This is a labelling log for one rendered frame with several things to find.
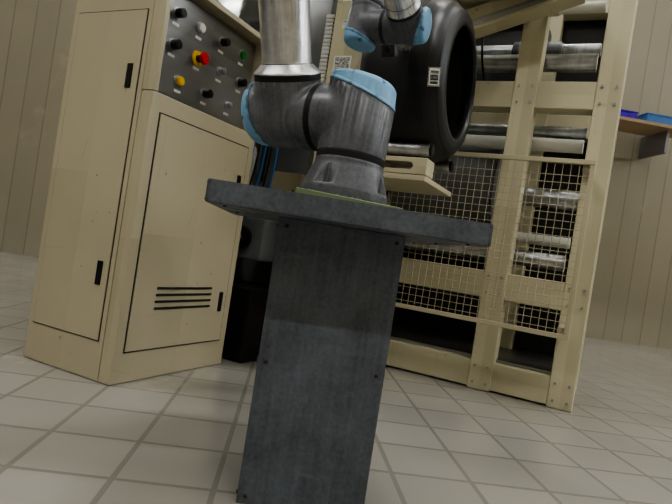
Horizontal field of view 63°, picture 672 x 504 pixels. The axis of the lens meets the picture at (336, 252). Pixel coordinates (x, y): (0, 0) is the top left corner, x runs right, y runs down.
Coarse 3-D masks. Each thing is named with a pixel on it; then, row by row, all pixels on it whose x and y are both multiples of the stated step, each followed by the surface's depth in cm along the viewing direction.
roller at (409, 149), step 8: (392, 144) 195; (400, 144) 194; (408, 144) 193; (416, 144) 192; (424, 144) 191; (432, 144) 190; (392, 152) 196; (400, 152) 195; (408, 152) 193; (416, 152) 192; (424, 152) 190; (432, 152) 190
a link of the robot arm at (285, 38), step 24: (264, 0) 115; (288, 0) 114; (264, 24) 117; (288, 24) 115; (264, 48) 119; (288, 48) 117; (264, 72) 119; (288, 72) 117; (312, 72) 120; (264, 96) 120; (288, 96) 119; (264, 120) 122; (288, 120) 119; (264, 144) 129; (288, 144) 124
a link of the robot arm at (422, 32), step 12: (384, 0) 136; (396, 0) 134; (408, 0) 135; (384, 12) 144; (396, 12) 137; (408, 12) 137; (420, 12) 139; (384, 24) 144; (396, 24) 140; (408, 24) 140; (420, 24) 139; (384, 36) 145; (396, 36) 144; (408, 36) 143; (420, 36) 141
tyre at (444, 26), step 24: (432, 0) 191; (432, 24) 181; (456, 24) 187; (432, 48) 179; (456, 48) 222; (384, 72) 185; (408, 72) 181; (456, 72) 228; (408, 96) 183; (432, 96) 182; (456, 96) 230; (408, 120) 188; (432, 120) 186; (456, 120) 229; (456, 144) 208
